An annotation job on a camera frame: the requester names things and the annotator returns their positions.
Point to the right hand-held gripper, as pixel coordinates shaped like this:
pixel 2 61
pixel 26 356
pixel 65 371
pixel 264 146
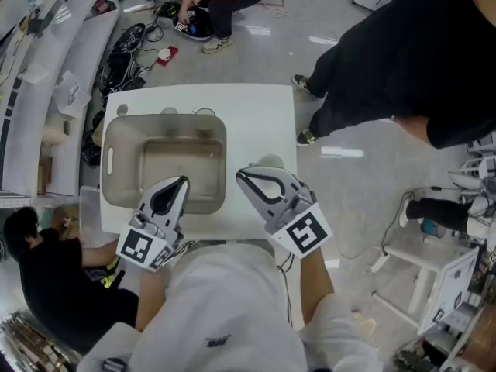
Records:
pixel 304 231

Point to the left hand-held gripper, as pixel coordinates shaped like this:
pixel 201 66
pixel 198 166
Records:
pixel 143 246

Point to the white cup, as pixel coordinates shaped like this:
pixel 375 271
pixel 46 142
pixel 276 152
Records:
pixel 269 160

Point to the translucent grey plastic tub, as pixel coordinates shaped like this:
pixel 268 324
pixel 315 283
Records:
pixel 120 149

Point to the person's left forearm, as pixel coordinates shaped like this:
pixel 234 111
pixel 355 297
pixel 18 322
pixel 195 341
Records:
pixel 150 300

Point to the person's right forearm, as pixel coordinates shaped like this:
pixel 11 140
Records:
pixel 315 285

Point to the clear plastic bin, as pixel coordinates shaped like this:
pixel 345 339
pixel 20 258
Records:
pixel 90 215

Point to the black bag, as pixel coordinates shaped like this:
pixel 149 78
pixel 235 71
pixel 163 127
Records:
pixel 91 149

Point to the white power strip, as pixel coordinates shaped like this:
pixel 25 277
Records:
pixel 379 262

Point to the person's white shirt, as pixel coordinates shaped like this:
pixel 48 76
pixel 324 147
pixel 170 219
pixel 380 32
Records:
pixel 232 316

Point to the cream rounded object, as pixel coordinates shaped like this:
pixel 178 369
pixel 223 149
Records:
pixel 52 135

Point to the white perforated basket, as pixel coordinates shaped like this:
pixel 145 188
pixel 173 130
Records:
pixel 73 95

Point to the small white bowl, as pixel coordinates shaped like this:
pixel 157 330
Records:
pixel 164 54

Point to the white side table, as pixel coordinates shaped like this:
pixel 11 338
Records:
pixel 410 262

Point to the red mat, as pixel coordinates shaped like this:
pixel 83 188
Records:
pixel 173 52

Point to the blue bucket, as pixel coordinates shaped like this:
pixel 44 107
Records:
pixel 433 229

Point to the white metal shelf rack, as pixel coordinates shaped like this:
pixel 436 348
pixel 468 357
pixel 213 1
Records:
pixel 31 91

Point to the black oval case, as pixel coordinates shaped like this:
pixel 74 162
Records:
pixel 195 27

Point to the white marker board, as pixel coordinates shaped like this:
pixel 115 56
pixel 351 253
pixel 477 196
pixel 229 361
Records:
pixel 449 289

